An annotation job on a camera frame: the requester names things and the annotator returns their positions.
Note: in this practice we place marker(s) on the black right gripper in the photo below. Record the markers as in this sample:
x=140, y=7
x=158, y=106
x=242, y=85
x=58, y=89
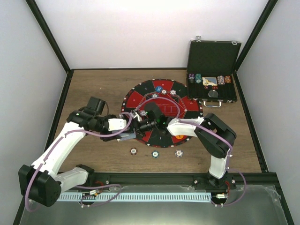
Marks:
x=138, y=131

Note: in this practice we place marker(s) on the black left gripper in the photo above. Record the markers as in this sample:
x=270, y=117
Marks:
x=110, y=138

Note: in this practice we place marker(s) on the playing card deck with box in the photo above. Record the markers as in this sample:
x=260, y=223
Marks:
x=125, y=136

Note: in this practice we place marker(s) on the red brown chip stack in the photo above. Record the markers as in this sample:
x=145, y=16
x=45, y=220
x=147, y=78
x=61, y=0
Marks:
x=133, y=151

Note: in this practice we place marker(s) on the teal chip stack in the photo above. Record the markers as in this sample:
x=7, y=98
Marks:
x=155, y=154
x=198, y=78

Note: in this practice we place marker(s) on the blue white chip stack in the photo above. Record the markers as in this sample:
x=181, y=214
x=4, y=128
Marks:
x=179, y=153

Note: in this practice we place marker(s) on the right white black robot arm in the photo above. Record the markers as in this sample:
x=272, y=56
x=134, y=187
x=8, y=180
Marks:
x=217, y=137

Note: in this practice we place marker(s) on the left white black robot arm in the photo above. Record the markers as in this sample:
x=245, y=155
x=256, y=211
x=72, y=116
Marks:
x=41, y=181

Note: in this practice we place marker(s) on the round red black poker mat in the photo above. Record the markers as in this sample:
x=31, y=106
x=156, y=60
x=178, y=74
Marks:
x=170, y=105

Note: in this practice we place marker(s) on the blue small blind button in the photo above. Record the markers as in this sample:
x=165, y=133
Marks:
x=158, y=89

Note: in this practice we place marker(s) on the orange big blind button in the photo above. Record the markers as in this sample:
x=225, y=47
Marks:
x=179, y=137

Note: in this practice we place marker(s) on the purple chip stack in case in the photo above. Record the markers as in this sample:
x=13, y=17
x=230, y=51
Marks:
x=191, y=78

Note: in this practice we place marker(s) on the teal chip stack in case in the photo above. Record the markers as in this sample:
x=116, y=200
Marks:
x=198, y=78

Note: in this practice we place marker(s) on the card deck in case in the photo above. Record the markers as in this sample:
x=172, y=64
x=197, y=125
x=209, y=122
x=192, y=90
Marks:
x=209, y=81

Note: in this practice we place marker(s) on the red dice in case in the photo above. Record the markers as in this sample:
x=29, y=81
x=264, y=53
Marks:
x=211, y=87

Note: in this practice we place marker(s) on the black poker chip case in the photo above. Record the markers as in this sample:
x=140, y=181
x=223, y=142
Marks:
x=212, y=58

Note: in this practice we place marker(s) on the white chip stack in case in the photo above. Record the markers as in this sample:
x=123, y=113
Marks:
x=220, y=80

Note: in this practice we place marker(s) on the orange chip stack in case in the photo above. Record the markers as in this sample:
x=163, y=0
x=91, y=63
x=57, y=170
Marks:
x=227, y=79

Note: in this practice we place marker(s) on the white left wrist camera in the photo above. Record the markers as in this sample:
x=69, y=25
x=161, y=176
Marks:
x=116, y=124

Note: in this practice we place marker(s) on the light blue slotted cable duct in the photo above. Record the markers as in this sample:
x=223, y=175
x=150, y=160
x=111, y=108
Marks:
x=197, y=197

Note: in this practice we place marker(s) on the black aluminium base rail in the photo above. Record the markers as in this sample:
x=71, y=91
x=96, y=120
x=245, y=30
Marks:
x=200, y=180

